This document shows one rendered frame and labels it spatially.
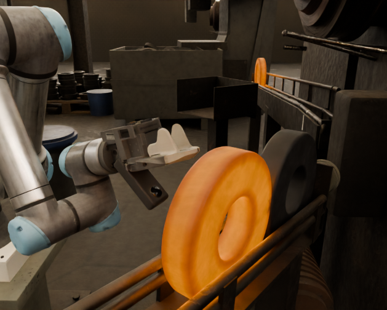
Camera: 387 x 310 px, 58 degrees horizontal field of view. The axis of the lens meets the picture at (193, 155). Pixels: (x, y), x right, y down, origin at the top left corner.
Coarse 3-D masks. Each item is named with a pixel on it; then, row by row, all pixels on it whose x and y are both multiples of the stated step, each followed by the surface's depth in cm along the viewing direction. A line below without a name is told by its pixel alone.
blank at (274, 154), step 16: (272, 144) 43; (288, 144) 42; (304, 144) 45; (272, 160) 41; (288, 160) 41; (304, 160) 46; (272, 176) 40; (288, 176) 43; (304, 176) 49; (272, 192) 40; (288, 192) 50; (304, 192) 49; (272, 208) 41; (288, 208) 48; (272, 224) 42
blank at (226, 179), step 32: (224, 160) 31; (256, 160) 34; (192, 192) 29; (224, 192) 30; (256, 192) 36; (192, 224) 28; (256, 224) 38; (192, 256) 28; (224, 256) 35; (192, 288) 30
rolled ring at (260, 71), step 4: (260, 60) 185; (264, 60) 185; (256, 64) 195; (260, 64) 184; (264, 64) 184; (256, 68) 196; (260, 68) 183; (264, 68) 183; (256, 72) 197; (260, 72) 183; (264, 72) 183; (256, 76) 198; (260, 76) 183; (264, 76) 183; (256, 80) 198; (260, 80) 184; (264, 80) 184; (260, 84) 185; (264, 84) 185
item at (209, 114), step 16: (192, 80) 145; (208, 80) 149; (224, 80) 147; (240, 80) 139; (192, 96) 147; (208, 96) 152; (224, 96) 124; (240, 96) 128; (256, 96) 132; (192, 112) 142; (208, 112) 140; (224, 112) 126; (240, 112) 130; (256, 112) 134; (208, 128) 141; (224, 128) 138; (208, 144) 143; (224, 144) 141
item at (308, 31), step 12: (348, 0) 64; (360, 0) 65; (372, 0) 65; (336, 12) 69; (348, 12) 68; (360, 12) 68; (324, 24) 76; (336, 24) 70; (348, 24) 71; (360, 24) 71; (324, 36) 76; (336, 36) 79
